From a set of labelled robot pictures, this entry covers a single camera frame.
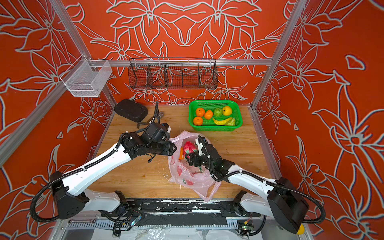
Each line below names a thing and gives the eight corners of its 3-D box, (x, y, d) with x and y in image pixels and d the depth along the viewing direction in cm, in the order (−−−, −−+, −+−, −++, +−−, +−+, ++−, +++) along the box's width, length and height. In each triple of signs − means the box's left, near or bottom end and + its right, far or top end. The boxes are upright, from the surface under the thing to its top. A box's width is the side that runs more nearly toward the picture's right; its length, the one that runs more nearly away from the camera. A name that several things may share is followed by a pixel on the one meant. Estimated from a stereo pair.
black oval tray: (114, 112, 117) (111, 108, 113) (127, 101, 125) (124, 96, 121) (138, 124, 109) (135, 119, 105) (150, 111, 118) (148, 106, 113)
